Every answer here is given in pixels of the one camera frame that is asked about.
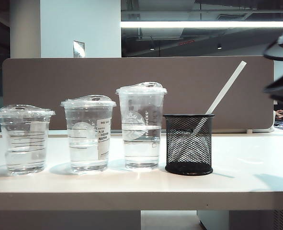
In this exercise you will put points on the small clear plastic cup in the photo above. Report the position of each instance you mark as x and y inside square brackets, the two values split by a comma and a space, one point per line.
[25, 143]

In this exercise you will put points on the paper sign on pillar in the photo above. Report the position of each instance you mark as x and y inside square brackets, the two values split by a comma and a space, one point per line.
[78, 49]

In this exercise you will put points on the red illuminated sign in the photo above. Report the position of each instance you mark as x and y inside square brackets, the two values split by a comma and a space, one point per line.
[186, 43]

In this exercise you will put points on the large clear plastic cup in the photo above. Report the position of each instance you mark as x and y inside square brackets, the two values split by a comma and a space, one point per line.
[140, 148]

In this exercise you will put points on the medium clear plastic cup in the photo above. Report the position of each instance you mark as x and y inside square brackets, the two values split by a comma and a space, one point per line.
[82, 143]

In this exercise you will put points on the black ceiling spotlight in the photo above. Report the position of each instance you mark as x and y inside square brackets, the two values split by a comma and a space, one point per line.
[219, 46]
[151, 48]

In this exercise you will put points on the brown desk partition panel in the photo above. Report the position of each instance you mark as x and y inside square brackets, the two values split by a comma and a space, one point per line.
[59, 79]

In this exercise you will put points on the black mesh pen holder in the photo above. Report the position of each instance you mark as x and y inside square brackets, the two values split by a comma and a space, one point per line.
[178, 169]

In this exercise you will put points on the white partition clamp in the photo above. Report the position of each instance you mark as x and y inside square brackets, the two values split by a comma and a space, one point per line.
[249, 131]

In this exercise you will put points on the seated person in background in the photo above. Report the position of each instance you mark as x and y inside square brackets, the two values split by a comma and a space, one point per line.
[279, 112]

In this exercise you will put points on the white paper straw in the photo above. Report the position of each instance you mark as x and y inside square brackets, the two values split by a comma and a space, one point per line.
[226, 88]

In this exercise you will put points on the white ceiling light strip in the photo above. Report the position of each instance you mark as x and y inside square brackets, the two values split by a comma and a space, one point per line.
[203, 24]

